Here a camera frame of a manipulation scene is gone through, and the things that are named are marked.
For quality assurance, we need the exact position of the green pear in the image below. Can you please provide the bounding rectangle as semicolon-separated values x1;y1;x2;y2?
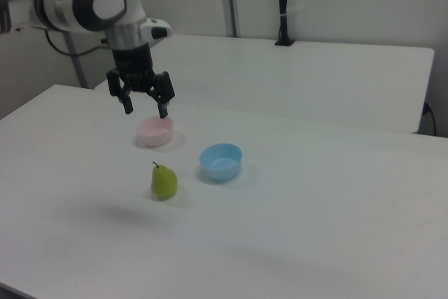
150;161;179;200

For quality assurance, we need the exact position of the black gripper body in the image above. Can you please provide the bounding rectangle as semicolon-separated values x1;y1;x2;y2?
111;41;158;92

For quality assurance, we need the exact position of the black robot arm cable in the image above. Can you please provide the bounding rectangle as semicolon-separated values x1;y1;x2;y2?
44;28;109;57

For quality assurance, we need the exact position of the black wall cable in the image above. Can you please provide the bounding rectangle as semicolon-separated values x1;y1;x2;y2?
422;102;438;137

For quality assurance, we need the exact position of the grey metal frame leg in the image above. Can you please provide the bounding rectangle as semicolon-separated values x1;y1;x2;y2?
62;31;89;90

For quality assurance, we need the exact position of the blue plastic bowl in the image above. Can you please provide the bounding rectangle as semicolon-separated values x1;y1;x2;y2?
198;142;244;183

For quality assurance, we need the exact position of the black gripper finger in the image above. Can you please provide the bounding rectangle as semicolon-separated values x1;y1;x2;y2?
106;68;134;116
146;71;176;120

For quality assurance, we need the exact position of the black pole with clamp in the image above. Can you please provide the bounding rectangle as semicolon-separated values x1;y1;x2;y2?
274;0;296;48

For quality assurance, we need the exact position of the pink plastic bowl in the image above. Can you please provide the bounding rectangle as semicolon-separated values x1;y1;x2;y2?
136;115;174;148

